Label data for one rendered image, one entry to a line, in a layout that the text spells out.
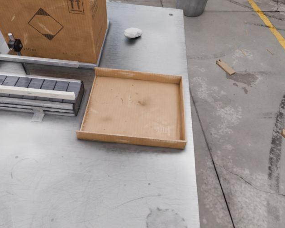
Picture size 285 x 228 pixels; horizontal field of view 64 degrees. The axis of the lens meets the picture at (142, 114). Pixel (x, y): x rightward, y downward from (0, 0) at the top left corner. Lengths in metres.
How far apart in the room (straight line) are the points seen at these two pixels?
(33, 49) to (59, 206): 0.53
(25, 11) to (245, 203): 1.48
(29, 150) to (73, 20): 0.40
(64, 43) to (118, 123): 0.33
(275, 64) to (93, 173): 2.30
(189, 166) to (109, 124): 0.26
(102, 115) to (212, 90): 1.48
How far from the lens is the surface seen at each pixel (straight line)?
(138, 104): 0.73
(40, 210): 0.61
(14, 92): 0.73
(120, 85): 0.78
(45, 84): 0.75
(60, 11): 0.76
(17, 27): 0.85
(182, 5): 2.93
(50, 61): 0.70
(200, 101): 1.94
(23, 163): 0.67
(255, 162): 1.79
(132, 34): 0.97
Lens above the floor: 1.39
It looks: 52 degrees down
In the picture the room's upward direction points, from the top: 7 degrees clockwise
